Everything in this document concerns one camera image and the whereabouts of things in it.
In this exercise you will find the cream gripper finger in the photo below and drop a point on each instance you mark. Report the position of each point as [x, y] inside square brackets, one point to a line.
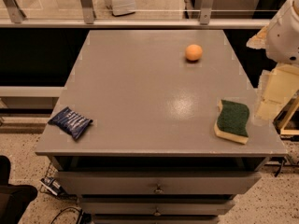
[275, 90]
[258, 41]

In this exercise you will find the orange fruit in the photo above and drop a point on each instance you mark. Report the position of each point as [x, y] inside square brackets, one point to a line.
[193, 52]

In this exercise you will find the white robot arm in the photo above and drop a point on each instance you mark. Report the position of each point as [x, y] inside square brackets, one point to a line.
[280, 39]

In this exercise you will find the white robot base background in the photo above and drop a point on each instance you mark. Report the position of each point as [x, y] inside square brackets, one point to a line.
[121, 7]

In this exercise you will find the blue rxbar wrapper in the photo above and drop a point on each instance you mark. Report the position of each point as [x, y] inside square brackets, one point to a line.
[70, 122]

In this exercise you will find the yellow wooden stand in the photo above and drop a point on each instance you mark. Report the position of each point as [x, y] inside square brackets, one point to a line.
[285, 122]

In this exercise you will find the green yellow sponge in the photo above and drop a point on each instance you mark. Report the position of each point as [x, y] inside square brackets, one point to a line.
[232, 121]

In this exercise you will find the grey bottom drawer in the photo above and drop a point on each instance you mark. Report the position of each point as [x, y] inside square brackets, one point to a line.
[128, 219]

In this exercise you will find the grey drawer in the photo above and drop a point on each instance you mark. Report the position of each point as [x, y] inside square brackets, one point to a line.
[128, 219]
[155, 207]
[157, 183]

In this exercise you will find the grey middle drawer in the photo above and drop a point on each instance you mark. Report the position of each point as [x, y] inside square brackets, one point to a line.
[155, 207]

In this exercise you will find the grey top drawer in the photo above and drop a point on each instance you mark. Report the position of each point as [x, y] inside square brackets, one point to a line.
[157, 183]

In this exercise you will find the power strip on floor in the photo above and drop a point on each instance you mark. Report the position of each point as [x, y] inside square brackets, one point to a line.
[51, 184]

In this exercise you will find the black chair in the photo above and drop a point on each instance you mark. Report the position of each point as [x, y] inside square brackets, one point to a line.
[14, 199]

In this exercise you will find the metal railing frame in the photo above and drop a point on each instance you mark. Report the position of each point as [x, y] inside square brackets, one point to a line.
[148, 13]

